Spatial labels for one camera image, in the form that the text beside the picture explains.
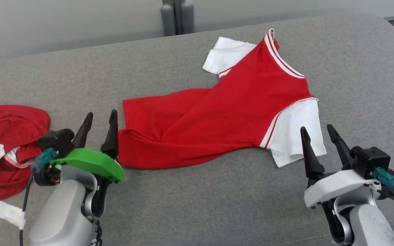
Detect red jersey with white sleeves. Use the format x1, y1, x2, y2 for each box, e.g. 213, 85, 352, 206
118, 28, 327, 169

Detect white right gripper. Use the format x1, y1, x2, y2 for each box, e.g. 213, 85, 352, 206
300, 124, 383, 208

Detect teal right cable connector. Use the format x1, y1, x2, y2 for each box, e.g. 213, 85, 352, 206
373, 167, 394, 196

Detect thin black left gripper cable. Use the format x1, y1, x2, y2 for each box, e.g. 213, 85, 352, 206
19, 169, 35, 246

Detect grey double partition post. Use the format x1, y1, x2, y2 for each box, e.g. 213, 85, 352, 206
160, 0, 195, 37

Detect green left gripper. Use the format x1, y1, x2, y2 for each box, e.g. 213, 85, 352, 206
50, 109, 125, 219

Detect black coiled left arm cable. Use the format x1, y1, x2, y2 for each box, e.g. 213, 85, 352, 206
94, 219, 104, 246

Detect red shorts with white stripe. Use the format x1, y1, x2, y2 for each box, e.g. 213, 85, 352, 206
0, 105, 51, 200

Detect teal left cable connector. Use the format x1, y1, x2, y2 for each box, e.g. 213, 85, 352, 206
31, 148, 57, 171

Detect teal cable connector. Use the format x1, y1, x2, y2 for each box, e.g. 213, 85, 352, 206
373, 167, 394, 196
31, 148, 57, 171

